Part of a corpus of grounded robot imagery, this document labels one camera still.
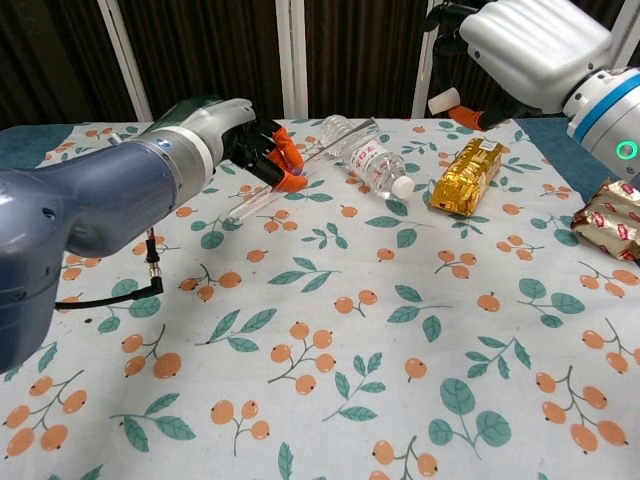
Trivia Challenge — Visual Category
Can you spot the silver red snack package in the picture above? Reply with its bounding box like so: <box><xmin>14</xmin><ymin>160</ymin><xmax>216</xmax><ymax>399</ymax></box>
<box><xmin>572</xmin><ymin>179</ymin><xmax>640</xmax><ymax>262</ymax></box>

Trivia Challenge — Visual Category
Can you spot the white partition frame post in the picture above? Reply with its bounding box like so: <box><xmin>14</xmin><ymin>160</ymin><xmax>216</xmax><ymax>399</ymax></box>
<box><xmin>607</xmin><ymin>0</ymin><xmax>640</xmax><ymax>71</ymax></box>
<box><xmin>275</xmin><ymin>0</ymin><xmax>309</xmax><ymax>120</ymax></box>
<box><xmin>97</xmin><ymin>0</ymin><xmax>154</xmax><ymax>124</ymax></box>
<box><xmin>410</xmin><ymin>0</ymin><xmax>444</xmax><ymax>120</ymax></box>

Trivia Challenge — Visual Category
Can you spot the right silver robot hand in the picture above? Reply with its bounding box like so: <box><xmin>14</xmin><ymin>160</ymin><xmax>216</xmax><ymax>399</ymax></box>
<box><xmin>424</xmin><ymin>0</ymin><xmax>614</xmax><ymax>132</ymax></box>

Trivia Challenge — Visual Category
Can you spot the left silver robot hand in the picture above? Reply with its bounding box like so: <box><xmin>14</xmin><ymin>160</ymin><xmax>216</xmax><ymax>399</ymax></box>
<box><xmin>144</xmin><ymin>97</ymin><xmax>307</xmax><ymax>194</ymax></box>

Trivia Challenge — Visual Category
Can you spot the clear plastic water bottle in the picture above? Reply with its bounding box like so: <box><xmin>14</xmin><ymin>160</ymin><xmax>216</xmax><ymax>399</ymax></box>
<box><xmin>319</xmin><ymin>114</ymin><xmax>416</xmax><ymax>200</ymax></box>

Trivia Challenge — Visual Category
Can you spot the gold foil snack package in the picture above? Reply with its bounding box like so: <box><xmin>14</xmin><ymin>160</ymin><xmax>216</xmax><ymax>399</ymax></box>
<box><xmin>430</xmin><ymin>138</ymin><xmax>504</xmax><ymax>217</ymax></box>

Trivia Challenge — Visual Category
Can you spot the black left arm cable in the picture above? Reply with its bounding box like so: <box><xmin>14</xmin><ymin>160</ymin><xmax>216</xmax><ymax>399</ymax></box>
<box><xmin>53</xmin><ymin>227</ymin><xmax>166</xmax><ymax>312</ymax></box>

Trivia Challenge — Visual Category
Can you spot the clear glass tube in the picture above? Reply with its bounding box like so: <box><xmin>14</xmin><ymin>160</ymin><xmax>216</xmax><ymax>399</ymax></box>
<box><xmin>221</xmin><ymin>117</ymin><xmax>379</xmax><ymax>225</ymax></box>

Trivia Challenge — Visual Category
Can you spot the floral orange green tablecloth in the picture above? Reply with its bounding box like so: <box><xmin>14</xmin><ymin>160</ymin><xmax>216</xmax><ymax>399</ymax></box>
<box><xmin>0</xmin><ymin>117</ymin><xmax>640</xmax><ymax>480</ymax></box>

